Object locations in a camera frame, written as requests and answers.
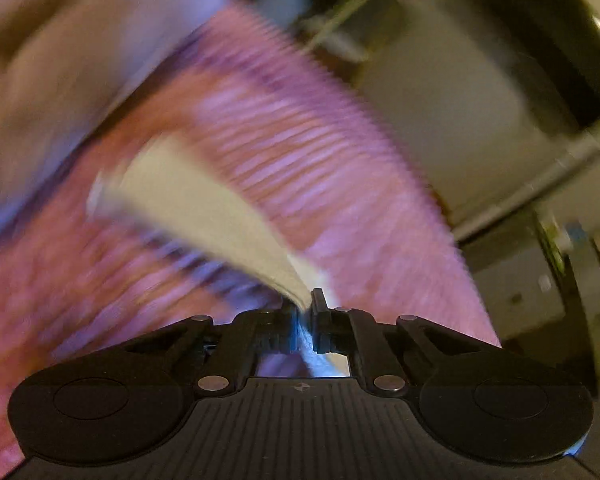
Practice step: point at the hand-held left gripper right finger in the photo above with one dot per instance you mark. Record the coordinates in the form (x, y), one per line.
(317, 332)

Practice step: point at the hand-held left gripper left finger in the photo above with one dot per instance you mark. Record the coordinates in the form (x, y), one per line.
(289, 331)

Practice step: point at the white ribbed socks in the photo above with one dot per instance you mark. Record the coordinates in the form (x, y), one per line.
(205, 210)

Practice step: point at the pink ribbed blanket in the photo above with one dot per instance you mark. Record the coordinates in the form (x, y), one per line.
(305, 135)

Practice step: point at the white drawer cabinet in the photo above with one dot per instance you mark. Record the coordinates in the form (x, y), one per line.
(510, 285)

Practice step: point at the green packet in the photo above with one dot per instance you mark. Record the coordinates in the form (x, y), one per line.
(555, 247)

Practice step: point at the blue box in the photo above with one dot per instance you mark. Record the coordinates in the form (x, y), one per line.
(577, 235)

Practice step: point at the beige cloth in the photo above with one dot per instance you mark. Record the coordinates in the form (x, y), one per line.
(55, 60)

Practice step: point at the grey wall shelf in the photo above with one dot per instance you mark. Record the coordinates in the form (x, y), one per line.
(530, 190)

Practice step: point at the wooden frame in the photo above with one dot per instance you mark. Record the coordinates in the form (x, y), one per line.
(340, 15)

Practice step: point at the black wall television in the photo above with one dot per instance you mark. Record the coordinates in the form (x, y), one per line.
(540, 50)

